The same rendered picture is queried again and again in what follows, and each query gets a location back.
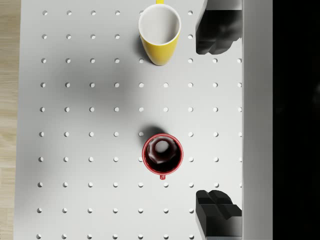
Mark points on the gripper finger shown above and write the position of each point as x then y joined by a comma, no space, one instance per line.
215,215
215,30

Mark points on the yellow mug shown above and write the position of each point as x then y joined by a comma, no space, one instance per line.
160,50

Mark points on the red mug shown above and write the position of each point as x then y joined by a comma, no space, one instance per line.
162,160

